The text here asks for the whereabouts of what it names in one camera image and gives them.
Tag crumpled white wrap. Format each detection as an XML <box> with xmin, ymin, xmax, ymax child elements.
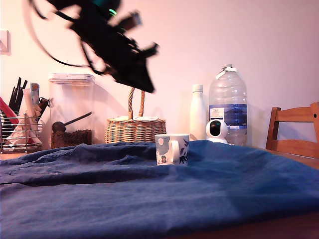
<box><xmin>5</xmin><ymin>117</ymin><xmax>28</xmax><ymax>146</ymax></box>

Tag blue and orange packet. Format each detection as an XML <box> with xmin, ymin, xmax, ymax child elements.
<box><xmin>30</xmin><ymin>83</ymin><xmax>40</xmax><ymax>106</ymax></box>

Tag black cable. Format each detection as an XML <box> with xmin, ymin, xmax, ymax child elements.
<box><xmin>24</xmin><ymin>0</ymin><xmax>97</xmax><ymax>70</ymax></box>
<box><xmin>81</xmin><ymin>41</ymin><xmax>118</xmax><ymax>77</ymax></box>

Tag white mug with blue print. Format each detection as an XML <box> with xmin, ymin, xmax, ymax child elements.
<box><xmin>155</xmin><ymin>133</ymin><xmax>190</xmax><ymax>167</ymax></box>

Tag dark brown handled tool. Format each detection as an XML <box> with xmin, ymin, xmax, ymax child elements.
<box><xmin>37</xmin><ymin>97</ymin><xmax>52</xmax><ymax>117</ymax></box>

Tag metal wire rack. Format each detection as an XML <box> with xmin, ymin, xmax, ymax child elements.
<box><xmin>0</xmin><ymin>111</ymin><xmax>43</xmax><ymax>154</ymax></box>

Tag dark scoop with long handle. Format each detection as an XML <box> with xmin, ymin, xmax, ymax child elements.
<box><xmin>51</xmin><ymin>112</ymin><xmax>93</xmax><ymax>133</ymax></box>

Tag wicker basket with handle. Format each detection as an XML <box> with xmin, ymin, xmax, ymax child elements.
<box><xmin>104</xmin><ymin>86</ymin><xmax>167</xmax><ymax>144</ymax></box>

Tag clear container with white lid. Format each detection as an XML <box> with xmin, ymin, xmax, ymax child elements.
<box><xmin>48</xmin><ymin>73</ymin><xmax>96</xmax><ymax>149</ymax></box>

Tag white papers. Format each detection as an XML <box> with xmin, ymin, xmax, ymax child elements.
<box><xmin>108</xmin><ymin>116</ymin><xmax>161</xmax><ymax>122</ymax></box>

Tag blue cloth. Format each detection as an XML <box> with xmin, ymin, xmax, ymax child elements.
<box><xmin>0</xmin><ymin>139</ymin><xmax>319</xmax><ymax>239</ymax></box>

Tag black utensil handle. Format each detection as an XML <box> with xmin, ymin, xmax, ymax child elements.
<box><xmin>15</xmin><ymin>79</ymin><xmax>28</xmax><ymax>112</ymax></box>
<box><xmin>8</xmin><ymin>77</ymin><xmax>22</xmax><ymax>112</ymax></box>

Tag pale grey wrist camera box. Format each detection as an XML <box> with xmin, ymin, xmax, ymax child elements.
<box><xmin>116</xmin><ymin>10</ymin><xmax>144</xmax><ymax>32</ymax></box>

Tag small white round camera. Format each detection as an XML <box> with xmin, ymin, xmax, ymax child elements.
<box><xmin>205</xmin><ymin>119</ymin><xmax>229</xmax><ymax>144</ymax></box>

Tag brown coffee beans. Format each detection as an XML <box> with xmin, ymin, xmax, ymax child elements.
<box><xmin>51</xmin><ymin>129</ymin><xmax>92</xmax><ymax>149</ymax></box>

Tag red utensil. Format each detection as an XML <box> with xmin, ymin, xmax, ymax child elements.
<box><xmin>0</xmin><ymin>97</ymin><xmax>19</xmax><ymax>124</ymax></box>

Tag white insulated bottle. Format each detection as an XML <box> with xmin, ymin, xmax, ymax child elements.
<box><xmin>189</xmin><ymin>84</ymin><xmax>207</xmax><ymax>141</ymax></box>

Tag wooden chair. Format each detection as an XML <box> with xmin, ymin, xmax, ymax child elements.
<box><xmin>265</xmin><ymin>102</ymin><xmax>319</xmax><ymax>159</ymax></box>

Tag large clear water bottle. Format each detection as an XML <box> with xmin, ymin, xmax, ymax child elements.
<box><xmin>208</xmin><ymin>63</ymin><xmax>249</xmax><ymax>147</ymax></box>

